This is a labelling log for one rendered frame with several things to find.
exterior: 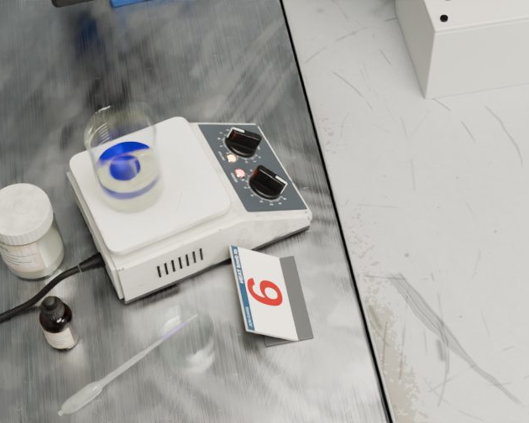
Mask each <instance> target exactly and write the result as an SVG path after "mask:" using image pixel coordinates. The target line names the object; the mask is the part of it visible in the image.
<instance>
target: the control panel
mask: <svg viewBox="0 0 529 423"><path fill-rule="evenodd" d="M197 125H198V127H199V129H200V130H201V132H202V134H203V136H204V138H205V140H206V141H207V143H208V145H209V146H210V148H211V150H212V152H213V153H214V155H215V157H216V158H217V161H218V163H219V164H220V165H221V167H222V169H223V171H224V173H225V175H226V176H227V177H228V180H229V182H230V183H231V185H232V187H233V188H234V190H235V192H236V194H237V195H238V198H239V200H240V201H241V202H242V204H243V206H244V208H245V210H246V211H247V212H277V211H295V210H306V209H307V207H306V205H305V203H304V201H303V200H302V199H301V197H300V195H299V194H298V192H297V190H296V188H295V187H294V186H293V184H292V183H291V180H290V179H289V177H288V175H287V174H286V172H285V171H284V169H283V168H282V166H281V164H280V162H279V160H278V159H277V158H276V156H275V154H274V153H273V151H272V149H271V148H270V146H269V145H268V143H267V141H266V140H265V137H264V136H263V134H262V133H261V132H260V130H259V128H258V126H257V125H239V124H197ZM233 127H237V128H241V129H244V130H247V131H250V132H252V133H257V134H259V135H260V136H261V137H262V140H261V142H260V143H259V146H258V148H257V149H256V151H255V153H254V155H253V156H251V157H242V156H239V155H236V154H235V153H233V152H232V151H231V150H230V149H229V148H228V146H227V145H226V143H225V139H226V137H227V136H228V133H229V131H230V130H231V128H233ZM229 155H233V156H234V157H235V161H232V160H230V159H229V158H228V156H229ZM259 165H263V166H264V167H265V168H267V169H268V170H270V171H272V172H273V173H275V174H277V175H278V176H279V177H281V178H282V179H284V180H285V181H286V183H287V185H286V187H285V189H284V190H283V191H282V193H280V195H279V197H278V198H276V199H274V200H269V199H265V198H263V197H261V196H259V195H257V194H256V193H255V192H254V191H253V190H252V188H251V186H250V184H249V180H250V178H251V176H252V175H253V173H254V172H255V170H256V168H257V167H258V166H259ZM237 170H242V171H243V172H244V176H240V175H238V174H237V172H236V171H237Z"/></svg>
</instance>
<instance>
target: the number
mask: <svg viewBox="0 0 529 423"><path fill-rule="evenodd" d="M238 252H239V257H240V261H241V264H242V269H243V273H244V280H245V284H246V289H247V293H248V297H249V304H250V308H251V312H252V317H253V321H254V328H257V329H261V330H265V331H269V332H277V333H280V334H285V335H289V336H292V331H291V325H290V322H289V317H288V314H287V310H286V306H285V300H284V296H283V292H282V289H281V285H280V278H279V275H278V271H277V267H276V263H275V259H274V258H269V257H266V256H263V255H259V254H256V253H251V252H247V251H243V250H240V249H239V250H238Z"/></svg>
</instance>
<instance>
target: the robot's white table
mask: <svg viewBox="0 0 529 423"><path fill-rule="evenodd" d="M280 4H281V7H282V11H283V14H284V17H285V23H286V27H287V30H288V33H289V36H290V40H291V46H292V49H293V53H294V56H295V59H296V65H297V69H298V72H299V75H300V78H301V84H302V88H303V91H304V94H305V98H306V104H307V107H308V111H309V114H310V117H311V120H312V126H313V130H314V133H315V136H316V140H317V146H318V149H319V153H320V156H321V159H322V165H323V169H324V172H325V176H326V178H327V184H328V188H329V191H330V195H331V198H332V201H333V207H334V211H335V214H336V218H337V220H338V226H339V230H340V233H341V237H342V240H343V246H344V249H345V253H346V256H347V260H348V265H349V268H350V272H351V275H352V279H353V282H354V288H355V291H356V295H357V298H358V302H359V307H360V310H361V314H362V317H363V321H364V326H365V330H366V333H367V337H368V340H369V345H370V349H371V352H372V356H373V359H374V365H375V368H376V372H377V375H378V379H379V382H380V387H381V391H382V394H383V398H384V402H385V407H386V410H387V414H388V417H389V421H390V423H529V83H528V84H522V85H517V86H507V87H501V88H496V89H490V90H485V91H475V92H470V93H464V94H458V95H453V96H447V97H438V98H432V99H427V100H426V99H425V98H424V96H423V93H422V89H421V86H420V83H419V80H418V78H417V75H416V72H415V69H414V66H413V64H412V61H411V57H410V54H409V51H408V49H407V47H406V42H405V40H404V37H403V34H402V32H401V27H400V25H399V23H398V20H397V17H396V15H395V0H280Z"/></svg>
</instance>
